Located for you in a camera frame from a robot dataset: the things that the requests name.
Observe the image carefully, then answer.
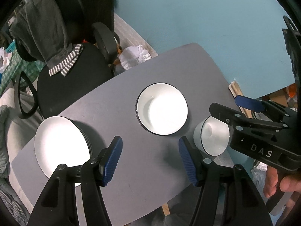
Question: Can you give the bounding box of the small white ribbed bowl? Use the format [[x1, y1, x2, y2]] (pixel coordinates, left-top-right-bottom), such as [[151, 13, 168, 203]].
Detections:
[[193, 116, 230, 157]]

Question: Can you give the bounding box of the large white ribbed bowl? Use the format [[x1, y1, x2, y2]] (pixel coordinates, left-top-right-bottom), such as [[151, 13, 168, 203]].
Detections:
[[135, 82, 188, 136]]

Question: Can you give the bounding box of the small white plate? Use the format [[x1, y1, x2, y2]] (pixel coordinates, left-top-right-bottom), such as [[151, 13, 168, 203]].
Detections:
[[34, 116, 93, 178]]

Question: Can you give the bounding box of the person's right hand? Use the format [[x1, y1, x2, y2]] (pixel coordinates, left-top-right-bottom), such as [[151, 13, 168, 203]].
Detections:
[[263, 166, 301, 217]]

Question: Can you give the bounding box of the wooden board strip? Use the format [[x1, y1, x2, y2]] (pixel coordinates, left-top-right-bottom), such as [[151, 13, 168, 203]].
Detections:
[[228, 81, 252, 118]]

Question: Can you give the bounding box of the white plastic bag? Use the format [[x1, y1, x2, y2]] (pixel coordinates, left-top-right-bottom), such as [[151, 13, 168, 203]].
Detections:
[[119, 45, 151, 70]]

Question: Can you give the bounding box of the black office chair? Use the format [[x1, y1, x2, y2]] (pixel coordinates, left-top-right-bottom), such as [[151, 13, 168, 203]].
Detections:
[[15, 0, 118, 119]]

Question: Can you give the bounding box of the green checkered bedsheet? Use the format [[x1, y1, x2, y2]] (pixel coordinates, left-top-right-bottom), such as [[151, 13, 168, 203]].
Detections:
[[1, 41, 45, 95]]

